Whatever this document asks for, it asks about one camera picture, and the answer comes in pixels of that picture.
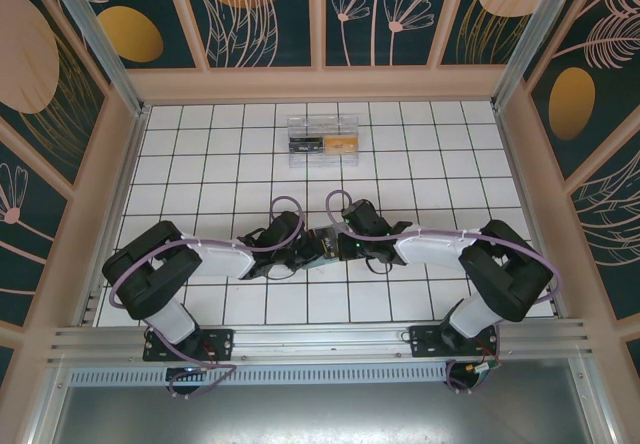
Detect clear cassette case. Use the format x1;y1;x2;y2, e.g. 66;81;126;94
298;223;346;269

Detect black card gold print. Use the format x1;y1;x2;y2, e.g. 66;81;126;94
313;227;342;261

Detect gold credit card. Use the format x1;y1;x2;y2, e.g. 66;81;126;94
322;135;358;156

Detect dark grey credit card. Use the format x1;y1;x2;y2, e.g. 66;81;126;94
289;136;322;156

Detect clear acrylic organizer box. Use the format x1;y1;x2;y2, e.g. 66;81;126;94
287;116;362;170

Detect grey metal sheet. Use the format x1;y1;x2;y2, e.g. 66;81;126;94
29;356;616;444

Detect small controller board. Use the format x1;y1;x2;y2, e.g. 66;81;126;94
464;357;502;379

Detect wide aluminium mounting rail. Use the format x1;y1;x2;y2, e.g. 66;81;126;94
47;317;594;365

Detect slotted grey cable duct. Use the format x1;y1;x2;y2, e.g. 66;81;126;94
67;366;451;386

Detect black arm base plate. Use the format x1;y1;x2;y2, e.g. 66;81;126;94
143;327;236;363
408;324;501;360

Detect aluminium side rail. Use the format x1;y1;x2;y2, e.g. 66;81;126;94
492;108;566;318
74;105;151;328

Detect wall panel pink flowers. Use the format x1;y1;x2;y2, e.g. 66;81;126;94
322;0;459;69

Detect wall panel gold oval feathers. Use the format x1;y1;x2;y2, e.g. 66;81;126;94
522;0;640;180

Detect wall panel pink leaves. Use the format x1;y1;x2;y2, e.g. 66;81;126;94
564;128;640;323

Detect aluminium frame post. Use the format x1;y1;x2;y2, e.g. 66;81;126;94
491;0;599;113
42;0;152;118

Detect wall panel single flower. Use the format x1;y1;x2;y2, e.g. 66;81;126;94
0;118;71;325

